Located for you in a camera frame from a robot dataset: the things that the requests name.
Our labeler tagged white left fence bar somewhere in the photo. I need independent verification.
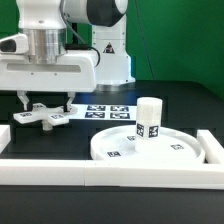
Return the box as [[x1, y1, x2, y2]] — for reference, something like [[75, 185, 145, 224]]
[[0, 125, 11, 153]]

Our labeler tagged white cross-shaped table base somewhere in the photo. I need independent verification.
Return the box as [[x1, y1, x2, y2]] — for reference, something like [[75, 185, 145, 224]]
[[13, 103, 78, 131]]

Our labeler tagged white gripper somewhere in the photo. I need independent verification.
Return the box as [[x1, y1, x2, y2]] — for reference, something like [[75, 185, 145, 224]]
[[0, 50, 98, 112]]

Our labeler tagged white fence bar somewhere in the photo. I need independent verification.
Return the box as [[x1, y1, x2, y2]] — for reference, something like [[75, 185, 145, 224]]
[[0, 159, 224, 190], [197, 130, 224, 165], [0, 125, 11, 153]]

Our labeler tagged white marker sheet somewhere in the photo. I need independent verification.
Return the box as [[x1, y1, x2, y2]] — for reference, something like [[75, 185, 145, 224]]
[[67, 104, 137, 121]]

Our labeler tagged white round table top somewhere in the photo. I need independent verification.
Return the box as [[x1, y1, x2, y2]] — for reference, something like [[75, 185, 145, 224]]
[[90, 125, 205, 164]]

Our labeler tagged white front fence bar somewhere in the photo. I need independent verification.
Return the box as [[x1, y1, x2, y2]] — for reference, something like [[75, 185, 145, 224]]
[[0, 159, 224, 190]]

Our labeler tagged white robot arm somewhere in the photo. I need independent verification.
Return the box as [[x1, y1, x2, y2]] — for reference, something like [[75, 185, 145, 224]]
[[0, 0, 135, 110]]

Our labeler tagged white right fence bar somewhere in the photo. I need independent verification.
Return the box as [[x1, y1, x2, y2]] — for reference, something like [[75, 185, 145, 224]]
[[197, 130, 224, 165]]

